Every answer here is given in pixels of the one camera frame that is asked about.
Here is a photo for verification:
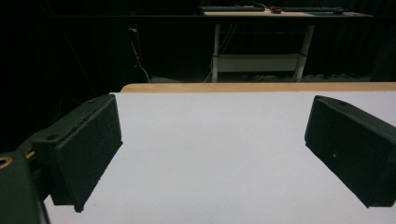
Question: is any desk with white legs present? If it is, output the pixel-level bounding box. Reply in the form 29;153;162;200
199;10;375;84

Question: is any white hanging cable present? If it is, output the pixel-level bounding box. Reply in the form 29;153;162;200
128;27;152;84

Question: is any black keyboard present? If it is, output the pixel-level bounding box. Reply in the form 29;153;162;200
281;6;335;13
199;5;266;14

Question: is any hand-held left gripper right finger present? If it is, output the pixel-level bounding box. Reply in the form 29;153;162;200
304;94;396;209

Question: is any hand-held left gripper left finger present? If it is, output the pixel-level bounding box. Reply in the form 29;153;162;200
16;93;124;214

